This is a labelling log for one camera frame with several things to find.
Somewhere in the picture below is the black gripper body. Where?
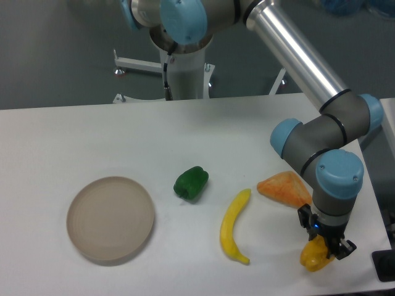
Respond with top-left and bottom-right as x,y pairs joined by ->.
308,205 -> 351,243

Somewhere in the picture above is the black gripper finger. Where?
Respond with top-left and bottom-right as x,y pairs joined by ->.
326,236 -> 357,260
297,203 -> 312,237

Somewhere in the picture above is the yellow bell pepper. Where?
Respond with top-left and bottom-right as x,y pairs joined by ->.
299,236 -> 335,272

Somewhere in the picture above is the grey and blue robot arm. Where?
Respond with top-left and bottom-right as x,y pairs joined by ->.
120,1 -> 383,259

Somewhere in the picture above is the green bell pepper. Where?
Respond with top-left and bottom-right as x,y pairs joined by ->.
173,166 -> 209,202

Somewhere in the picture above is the beige round plate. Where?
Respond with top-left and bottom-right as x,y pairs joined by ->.
66,176 -> 155,266

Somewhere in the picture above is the black device at table edge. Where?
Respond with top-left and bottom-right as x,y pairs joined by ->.
372,249 -> 394,282

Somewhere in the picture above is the yellow banana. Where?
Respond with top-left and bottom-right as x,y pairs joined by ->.
219,189 -> 251,265

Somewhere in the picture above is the blue bag in background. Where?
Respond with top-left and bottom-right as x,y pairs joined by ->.
318,0 -> 394,21

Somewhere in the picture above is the black cable on pedestal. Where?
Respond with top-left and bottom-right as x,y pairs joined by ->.
162,41 -> 179,101

